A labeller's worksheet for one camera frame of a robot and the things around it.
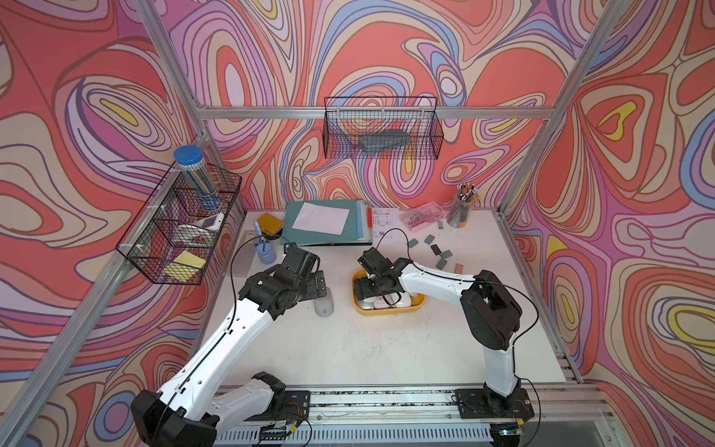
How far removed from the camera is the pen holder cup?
107cm

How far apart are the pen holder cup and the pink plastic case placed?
57 mm

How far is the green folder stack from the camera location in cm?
110

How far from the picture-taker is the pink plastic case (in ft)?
3.84
